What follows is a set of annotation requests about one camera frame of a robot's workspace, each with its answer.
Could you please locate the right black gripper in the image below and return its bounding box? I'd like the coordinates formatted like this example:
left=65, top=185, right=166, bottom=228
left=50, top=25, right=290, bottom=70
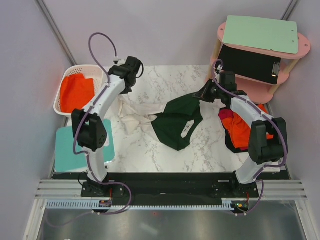
left=193, top=78, right=225, bottom=103

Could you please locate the dark green t shirt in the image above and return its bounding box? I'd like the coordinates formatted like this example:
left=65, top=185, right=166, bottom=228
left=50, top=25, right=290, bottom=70
left=151, top=93, right=203, bottom=151

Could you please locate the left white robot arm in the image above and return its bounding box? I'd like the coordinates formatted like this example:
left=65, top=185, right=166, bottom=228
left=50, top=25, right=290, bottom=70
left=71, top=56, right=144, bottom=197

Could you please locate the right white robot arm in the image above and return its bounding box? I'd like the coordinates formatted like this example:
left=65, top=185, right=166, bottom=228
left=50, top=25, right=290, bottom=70
left=193, top=70, right=288, bottom=197

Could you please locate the magenta t shirt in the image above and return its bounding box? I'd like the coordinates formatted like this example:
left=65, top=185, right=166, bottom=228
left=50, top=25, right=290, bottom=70
left=218, top=108, right=234, bottom=130

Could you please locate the white plastic laundry basket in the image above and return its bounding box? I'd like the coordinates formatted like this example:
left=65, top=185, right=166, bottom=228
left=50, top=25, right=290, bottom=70
left=53, top=64, right=105, bottom=118

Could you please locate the orange t shirt pile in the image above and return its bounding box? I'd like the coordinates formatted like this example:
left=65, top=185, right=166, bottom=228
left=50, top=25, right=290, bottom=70
left=221, top=103, right=271, bottom=149

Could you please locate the black t shirt right pile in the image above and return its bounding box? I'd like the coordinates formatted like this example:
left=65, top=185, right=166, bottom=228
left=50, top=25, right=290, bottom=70
left=224, top=129, right=250, bottom=154

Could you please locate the orange t shirt in basket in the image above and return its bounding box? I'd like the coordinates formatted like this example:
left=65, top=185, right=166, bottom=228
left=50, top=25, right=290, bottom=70
left=59, top=73, right=95, bottom=114

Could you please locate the pink two-tier shelf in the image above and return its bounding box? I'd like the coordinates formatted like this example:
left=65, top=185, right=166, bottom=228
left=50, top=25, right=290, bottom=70
left=206, top=22, right=311, bottom=104

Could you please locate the black clipboard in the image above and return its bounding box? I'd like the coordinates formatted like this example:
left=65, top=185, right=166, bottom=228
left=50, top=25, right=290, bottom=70
left=218, top=45, right=281, bottom=85

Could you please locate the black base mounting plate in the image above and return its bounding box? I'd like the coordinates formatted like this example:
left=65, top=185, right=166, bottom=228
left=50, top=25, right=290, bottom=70
left=51, top=171, right=292, bottom=207

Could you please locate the mint green board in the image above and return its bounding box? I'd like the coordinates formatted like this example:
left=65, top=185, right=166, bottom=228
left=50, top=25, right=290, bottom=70
left=222, top=15, right=298, bottom=54

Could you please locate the teal cutting board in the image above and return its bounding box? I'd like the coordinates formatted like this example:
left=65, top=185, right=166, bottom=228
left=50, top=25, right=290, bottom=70
left=54, top=119, right=115, bottom=173

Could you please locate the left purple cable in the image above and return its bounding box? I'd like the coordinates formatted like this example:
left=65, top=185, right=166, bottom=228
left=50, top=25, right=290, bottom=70
left=44, top=32, right=133, bottom=228

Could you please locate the purple cable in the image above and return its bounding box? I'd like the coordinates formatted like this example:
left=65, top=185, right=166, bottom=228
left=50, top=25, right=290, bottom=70
left=211, top=59, right=288, bottom=216
left=44, top=32, right=133, bottom=228

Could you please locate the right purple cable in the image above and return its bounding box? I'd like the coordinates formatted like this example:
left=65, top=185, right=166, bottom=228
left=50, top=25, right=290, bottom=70
left=211, top=59, right=288, bottom=216

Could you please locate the aluminium frame rail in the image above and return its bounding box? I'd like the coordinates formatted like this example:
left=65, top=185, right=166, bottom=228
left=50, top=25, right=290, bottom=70
left=35, top=180, right=307, bottom=200

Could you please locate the white slotted cable duct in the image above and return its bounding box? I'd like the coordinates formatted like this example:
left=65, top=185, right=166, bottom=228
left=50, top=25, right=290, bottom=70
left=45, top=199, right=235, bottom=211

